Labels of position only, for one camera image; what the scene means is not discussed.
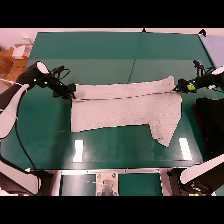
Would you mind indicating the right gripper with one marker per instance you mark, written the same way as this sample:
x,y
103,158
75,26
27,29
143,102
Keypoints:
x,y
185,86

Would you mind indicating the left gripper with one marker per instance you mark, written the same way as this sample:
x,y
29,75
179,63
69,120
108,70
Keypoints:
x,y
66,91

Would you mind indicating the light grey garment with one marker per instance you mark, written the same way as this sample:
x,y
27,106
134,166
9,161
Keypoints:
x,y
126,106

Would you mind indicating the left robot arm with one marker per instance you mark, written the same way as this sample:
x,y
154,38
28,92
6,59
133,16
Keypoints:
x,y
31,76

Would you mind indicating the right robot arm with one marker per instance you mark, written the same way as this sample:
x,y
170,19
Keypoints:
x,y
213,78

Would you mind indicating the black garment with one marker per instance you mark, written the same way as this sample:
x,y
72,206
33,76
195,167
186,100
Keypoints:
x,y
211,123

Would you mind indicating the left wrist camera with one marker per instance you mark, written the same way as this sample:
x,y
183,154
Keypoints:
x,y
59,71

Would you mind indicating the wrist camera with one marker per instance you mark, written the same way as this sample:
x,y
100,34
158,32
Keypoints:
x,y
198,66
59,71

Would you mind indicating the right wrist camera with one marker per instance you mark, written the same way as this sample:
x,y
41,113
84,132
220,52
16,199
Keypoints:
x,y
198,66

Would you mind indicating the silver frame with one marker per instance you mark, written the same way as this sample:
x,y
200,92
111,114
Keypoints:
x,y
106,182

